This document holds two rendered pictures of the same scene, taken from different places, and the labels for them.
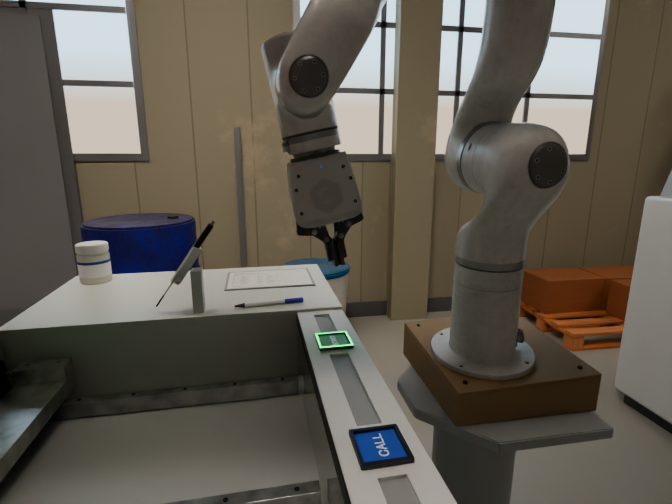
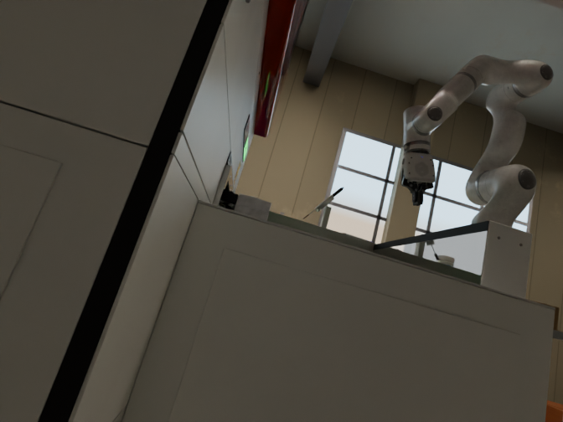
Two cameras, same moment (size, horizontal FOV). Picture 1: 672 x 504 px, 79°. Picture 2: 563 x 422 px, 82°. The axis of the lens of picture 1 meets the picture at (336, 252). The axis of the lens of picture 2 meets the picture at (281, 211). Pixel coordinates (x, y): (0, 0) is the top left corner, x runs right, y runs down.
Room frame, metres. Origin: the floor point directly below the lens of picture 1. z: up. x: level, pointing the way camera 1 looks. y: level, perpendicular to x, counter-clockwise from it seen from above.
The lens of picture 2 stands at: (-0.41, 0.29, 0.73)
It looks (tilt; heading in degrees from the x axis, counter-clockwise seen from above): 12 degrees up; 7
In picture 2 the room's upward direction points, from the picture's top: 16 degrees clockwise
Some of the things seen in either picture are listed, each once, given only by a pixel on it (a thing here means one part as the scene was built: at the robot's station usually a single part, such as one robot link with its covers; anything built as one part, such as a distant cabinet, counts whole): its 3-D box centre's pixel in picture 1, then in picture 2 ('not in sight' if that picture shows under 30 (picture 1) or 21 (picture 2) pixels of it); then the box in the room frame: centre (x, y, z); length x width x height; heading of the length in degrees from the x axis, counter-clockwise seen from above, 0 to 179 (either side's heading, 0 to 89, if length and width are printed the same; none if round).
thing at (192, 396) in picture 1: (160, 399); not in sight; (0.66, 0.32, 0.84); 0.50 x 0.02 x 0.03; 101
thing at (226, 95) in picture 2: not in sight; (233, 137); (0.27, 0.53, 1.02); 0.81 x 0.03 x 0.40; 11
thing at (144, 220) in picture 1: (148, 293); not in sight; (2.35, 1.13, 0.46); 0.61 x 0.61 x 0.92
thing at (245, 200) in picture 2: not in sight; (254, 204); (0.34, 0.45, 0.89); 0.08 x 0.03 x 0.03; 101
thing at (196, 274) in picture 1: (188, 278); (322, 210); (0.77, 0.29, 1.03); 0.06 x 0.04 x 0.13; 101
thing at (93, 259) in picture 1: (94, 262); not in sight; (0.97, 0.59, 1.01); 0.07 x 0.07 x 0.10
